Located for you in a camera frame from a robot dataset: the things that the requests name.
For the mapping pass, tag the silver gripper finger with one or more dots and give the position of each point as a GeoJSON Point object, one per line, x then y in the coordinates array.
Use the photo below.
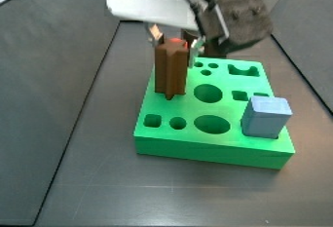
{"type": "Point", "coordinates": [155, 35]}
{"type": "Point", "coordinates": [195, 49]}

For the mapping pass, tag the brown star prism block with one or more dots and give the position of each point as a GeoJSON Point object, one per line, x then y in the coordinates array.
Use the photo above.
{"type": "Point", "coordinates": [171, 61]}

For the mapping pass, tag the green shape sorter board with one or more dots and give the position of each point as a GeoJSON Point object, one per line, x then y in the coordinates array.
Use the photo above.
{"type": "Point", "coordinates": [196, 125]}

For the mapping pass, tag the blue square block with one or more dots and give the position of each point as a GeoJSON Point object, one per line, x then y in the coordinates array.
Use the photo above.
{"type": "Point", "coordinates": [264, 116]}

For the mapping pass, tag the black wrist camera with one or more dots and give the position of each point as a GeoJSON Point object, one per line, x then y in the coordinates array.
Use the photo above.
{"type": "Point", "coordinates": [234, 25]}

